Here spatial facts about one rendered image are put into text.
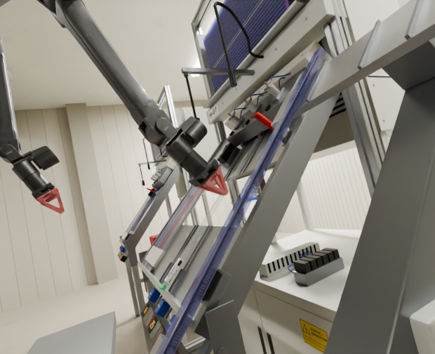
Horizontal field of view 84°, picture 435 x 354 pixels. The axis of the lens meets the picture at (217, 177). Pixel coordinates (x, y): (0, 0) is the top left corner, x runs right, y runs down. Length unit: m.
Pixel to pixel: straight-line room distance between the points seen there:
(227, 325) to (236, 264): 0.10
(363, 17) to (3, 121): 1.20
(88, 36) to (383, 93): 0.82
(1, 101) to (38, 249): 3.80
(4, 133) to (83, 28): 0.48
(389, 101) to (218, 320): 0.78
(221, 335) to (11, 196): 4.58
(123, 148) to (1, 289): 2.71
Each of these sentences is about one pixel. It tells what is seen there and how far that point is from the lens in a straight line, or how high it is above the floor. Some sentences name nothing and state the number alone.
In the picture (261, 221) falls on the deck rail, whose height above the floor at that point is 0.86.
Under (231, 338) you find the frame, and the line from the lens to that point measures 0.44.
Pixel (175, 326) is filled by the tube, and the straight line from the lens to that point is 0.26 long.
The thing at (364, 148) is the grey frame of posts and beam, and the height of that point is 0.96.
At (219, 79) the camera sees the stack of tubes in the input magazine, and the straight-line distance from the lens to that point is 1.15.
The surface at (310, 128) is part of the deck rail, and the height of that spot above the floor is 1.03.
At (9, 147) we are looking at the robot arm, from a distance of 1.02.
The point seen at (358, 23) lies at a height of 1.34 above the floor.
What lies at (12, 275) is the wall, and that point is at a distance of 4.86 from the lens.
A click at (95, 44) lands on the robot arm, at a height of 1.33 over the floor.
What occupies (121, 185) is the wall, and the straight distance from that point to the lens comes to 4.61.
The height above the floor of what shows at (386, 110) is 1.06.
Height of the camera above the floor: 0.92
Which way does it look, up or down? 5 degrees up
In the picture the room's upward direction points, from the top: 13 degrees counter-clockwise
